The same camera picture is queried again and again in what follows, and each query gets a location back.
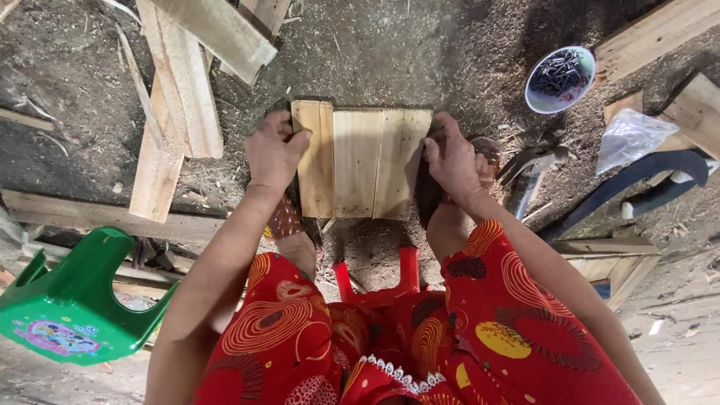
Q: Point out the brown glossy slipper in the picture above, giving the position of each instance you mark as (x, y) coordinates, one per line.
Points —
(488, 147)

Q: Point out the person's right lower leg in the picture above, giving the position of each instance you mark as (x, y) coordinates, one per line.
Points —
(447, 230)

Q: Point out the white bowl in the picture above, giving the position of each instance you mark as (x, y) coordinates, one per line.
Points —
(540, 98)

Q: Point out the wide pale wooden plank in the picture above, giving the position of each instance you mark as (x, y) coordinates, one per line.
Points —
(225, 34)

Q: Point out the narrow wooden plank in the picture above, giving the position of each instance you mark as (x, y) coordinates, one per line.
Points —
(154, 174)

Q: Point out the claw hammer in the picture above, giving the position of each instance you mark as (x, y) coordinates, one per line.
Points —
(529, 169)

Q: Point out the unfinished wooden crate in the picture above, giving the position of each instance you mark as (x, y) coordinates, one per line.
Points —
(613, 259)

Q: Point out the green plastic stool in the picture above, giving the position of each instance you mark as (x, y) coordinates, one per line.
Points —
(73, 309)

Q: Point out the person's left lower leg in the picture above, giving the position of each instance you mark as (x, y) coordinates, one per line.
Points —
(298, 253)

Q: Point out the clear plastic bag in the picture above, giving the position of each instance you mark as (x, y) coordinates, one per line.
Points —
(630, 138)

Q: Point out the red plastic stool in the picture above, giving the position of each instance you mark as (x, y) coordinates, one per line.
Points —
(388, 292)

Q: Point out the person's right hand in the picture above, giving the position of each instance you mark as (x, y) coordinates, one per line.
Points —
(457, 169)

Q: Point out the thin wooden strip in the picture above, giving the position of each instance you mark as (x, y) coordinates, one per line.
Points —
(138, 84)
(25, 119)

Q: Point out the short wooden board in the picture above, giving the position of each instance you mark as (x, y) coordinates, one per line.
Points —
(264, 14)

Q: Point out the red patterned dress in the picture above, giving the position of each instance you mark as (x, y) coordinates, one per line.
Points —
(495, 337)

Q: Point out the person's leg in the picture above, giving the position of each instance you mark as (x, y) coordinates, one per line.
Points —
(298, 253)
(447, 230)

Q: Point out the long pale wooden plank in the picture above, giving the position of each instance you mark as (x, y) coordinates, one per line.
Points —
(652, 36)

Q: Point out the thick wooden board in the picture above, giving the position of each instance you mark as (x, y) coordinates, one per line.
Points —
(697, 112)

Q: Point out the brown patterned slipper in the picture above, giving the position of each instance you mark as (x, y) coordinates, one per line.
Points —
(284, 219)

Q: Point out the person's left hand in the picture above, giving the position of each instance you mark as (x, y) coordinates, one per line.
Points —
(273, 157)

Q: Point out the rough wooden plank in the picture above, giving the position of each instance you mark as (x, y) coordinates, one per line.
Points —
(188, 95)

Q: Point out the heap of dark nails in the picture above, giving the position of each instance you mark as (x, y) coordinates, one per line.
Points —
(559, 73)

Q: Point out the small wooden slat crate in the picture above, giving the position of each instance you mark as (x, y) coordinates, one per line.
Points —
(360, 163)

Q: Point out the long grey wooden beam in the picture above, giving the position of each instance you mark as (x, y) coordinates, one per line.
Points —
(101, 216)

